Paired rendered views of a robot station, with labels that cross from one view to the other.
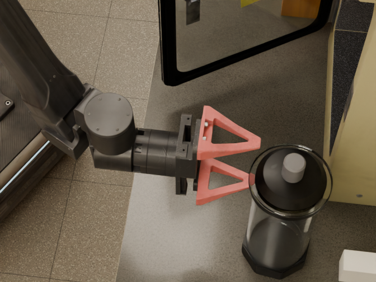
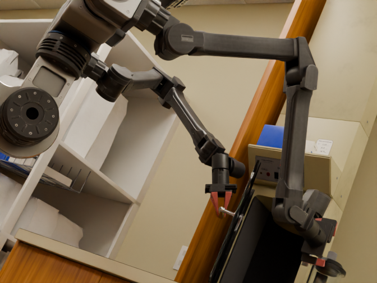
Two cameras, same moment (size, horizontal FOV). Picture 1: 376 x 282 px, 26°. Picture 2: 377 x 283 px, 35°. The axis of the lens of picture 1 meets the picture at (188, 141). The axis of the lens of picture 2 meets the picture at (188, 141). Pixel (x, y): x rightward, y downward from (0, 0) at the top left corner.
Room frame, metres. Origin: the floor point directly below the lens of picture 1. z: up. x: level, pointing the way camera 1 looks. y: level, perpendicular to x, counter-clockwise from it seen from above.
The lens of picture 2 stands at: (-0.03, 1.62, 0.71)
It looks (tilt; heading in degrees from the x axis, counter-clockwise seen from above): 20 degrees up; 304
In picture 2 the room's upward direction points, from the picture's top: 25 degrees clockwise
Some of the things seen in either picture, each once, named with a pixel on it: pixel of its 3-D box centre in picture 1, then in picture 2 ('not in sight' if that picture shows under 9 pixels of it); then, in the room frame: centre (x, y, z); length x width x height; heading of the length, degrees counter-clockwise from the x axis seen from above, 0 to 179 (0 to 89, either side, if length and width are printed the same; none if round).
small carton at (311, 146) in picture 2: not in sight; (307, 151); (0.71, -0.17, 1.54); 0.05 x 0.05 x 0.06; 89
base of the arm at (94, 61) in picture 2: not in sight; (90, 65); (1.30, 0.34, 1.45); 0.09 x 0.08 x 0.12; 143
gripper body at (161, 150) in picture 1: (164, 153); (313, 234); (0.51, 0.03, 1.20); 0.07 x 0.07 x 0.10; 83
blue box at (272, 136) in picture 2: not in sight; (277, 143); (0.83, -0.18, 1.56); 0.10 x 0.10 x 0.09; 83
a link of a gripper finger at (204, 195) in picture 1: (219, 173); (318, 255); (0.51, -0.04, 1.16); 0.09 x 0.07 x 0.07; 83
